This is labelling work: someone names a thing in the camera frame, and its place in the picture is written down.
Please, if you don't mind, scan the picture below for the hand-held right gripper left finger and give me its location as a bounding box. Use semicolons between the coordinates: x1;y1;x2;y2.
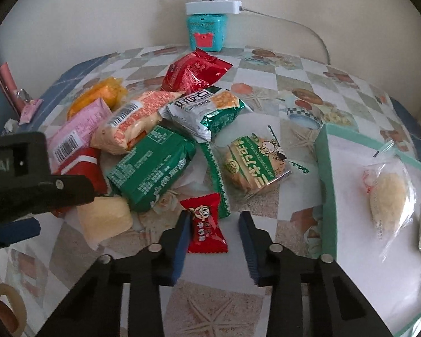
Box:
37;211;192;337

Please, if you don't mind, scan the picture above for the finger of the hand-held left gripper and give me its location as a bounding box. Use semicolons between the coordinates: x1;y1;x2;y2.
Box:
0;217;41;251
0;174;96;236

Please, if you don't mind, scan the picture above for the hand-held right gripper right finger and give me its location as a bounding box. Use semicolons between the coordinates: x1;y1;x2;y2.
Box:
239;211;388;337

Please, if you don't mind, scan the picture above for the small red candy packet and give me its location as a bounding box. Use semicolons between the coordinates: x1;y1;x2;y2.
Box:
180;193;229;255

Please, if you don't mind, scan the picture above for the red and white snack packet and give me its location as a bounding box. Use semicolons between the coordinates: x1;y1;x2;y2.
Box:
52;147;108;218

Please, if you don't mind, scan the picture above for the pale yellow snack packet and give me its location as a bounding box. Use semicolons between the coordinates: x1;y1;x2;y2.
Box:
76;197;134;251

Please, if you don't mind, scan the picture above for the pink barcode snack packet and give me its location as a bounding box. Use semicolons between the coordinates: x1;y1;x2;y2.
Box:
47;97;113;173

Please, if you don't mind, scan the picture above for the green-striped clear biscuit packet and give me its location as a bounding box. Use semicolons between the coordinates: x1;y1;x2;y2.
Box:
199;126;310;219

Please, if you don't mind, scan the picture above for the orange and white snack packet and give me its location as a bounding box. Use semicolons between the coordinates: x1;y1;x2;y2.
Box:
90;90;184;156

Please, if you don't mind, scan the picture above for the clear orange snack packet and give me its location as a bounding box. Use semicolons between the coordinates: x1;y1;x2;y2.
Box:
67;76;129;120

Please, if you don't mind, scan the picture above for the teal-rimmed white tray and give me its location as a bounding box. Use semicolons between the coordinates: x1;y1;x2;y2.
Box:
314;123;421;337

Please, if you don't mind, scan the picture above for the grey and green snack packet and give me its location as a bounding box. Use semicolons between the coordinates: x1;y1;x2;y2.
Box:
161;86;255;143

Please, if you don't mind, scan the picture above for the red heart-print snack packet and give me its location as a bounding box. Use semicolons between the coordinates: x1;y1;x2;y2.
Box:
161;50;232;94

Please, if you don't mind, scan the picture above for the small pink sachet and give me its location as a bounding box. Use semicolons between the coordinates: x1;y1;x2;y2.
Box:
19;98;44;124

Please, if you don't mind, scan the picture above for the clear packet with pale cake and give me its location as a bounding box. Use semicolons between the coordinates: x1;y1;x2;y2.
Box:
362;140;417;264

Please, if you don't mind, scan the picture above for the teal box with red label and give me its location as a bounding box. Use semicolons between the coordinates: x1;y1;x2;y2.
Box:
186;12;228;52

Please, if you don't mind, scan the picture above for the white power strip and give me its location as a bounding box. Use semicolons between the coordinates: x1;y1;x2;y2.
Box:
185;0;243;17

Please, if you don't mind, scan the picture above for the white power strip cable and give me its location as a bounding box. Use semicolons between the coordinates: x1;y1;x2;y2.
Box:
241;6;330;64

